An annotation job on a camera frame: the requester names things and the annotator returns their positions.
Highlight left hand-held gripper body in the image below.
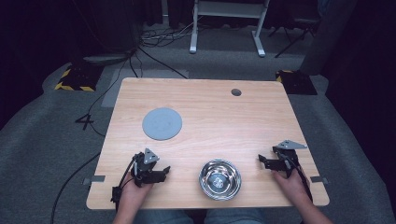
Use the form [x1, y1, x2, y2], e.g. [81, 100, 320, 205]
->
[130, 147, 165, 188]

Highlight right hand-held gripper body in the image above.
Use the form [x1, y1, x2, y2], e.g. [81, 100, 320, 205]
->
[270, 139, 308, 179]

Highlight person's right hand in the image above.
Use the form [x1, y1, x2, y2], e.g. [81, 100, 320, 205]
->
[272, 169, 304, 204]

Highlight person's left hand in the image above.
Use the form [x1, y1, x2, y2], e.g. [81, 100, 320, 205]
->
[119, 177, 154, 209]

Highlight grey tape strip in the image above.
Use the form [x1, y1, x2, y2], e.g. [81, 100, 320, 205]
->
[309, 175, 329, 185]
[82, 175, 106, 187]

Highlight round grey mat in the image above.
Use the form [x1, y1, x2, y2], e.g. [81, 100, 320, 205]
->
[142, 106, 184, 142]

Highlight stainless steel bowl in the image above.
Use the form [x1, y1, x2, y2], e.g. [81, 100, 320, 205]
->
[198, 158, 243, 202]

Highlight person's blue jeans legs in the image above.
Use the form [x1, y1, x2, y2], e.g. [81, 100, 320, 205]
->
[133, 207, 266, 224]

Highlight black yellow striped base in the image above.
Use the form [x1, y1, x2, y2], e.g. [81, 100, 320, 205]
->
[53, 63, 105, 93]
[275, 69, 318, 96]

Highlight black tape floor mark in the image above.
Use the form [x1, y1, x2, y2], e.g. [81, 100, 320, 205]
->
[75, 113, 94, 132]

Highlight black tripod stand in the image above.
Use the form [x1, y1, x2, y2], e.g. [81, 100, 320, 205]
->
[266, 17, 321, 59]

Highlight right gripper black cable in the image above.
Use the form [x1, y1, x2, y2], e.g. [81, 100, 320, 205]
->
[289, 157, 314, 203]

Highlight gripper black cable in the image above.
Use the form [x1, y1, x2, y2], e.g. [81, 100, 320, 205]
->
[289, 157, 314, 203]
[109, 154, 139, 213]

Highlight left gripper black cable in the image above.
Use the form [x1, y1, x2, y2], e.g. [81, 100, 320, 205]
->
[109, 154, 139, 213]

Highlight black floor cable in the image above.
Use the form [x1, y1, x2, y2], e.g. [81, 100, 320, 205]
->
[49, 151, 103, 224]

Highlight bundle of floor cables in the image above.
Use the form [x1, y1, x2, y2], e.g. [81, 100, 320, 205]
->
[125, 18, 195, 78]

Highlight white metal desk frame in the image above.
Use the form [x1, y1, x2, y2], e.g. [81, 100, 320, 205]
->
[189, 0, 271, 58]

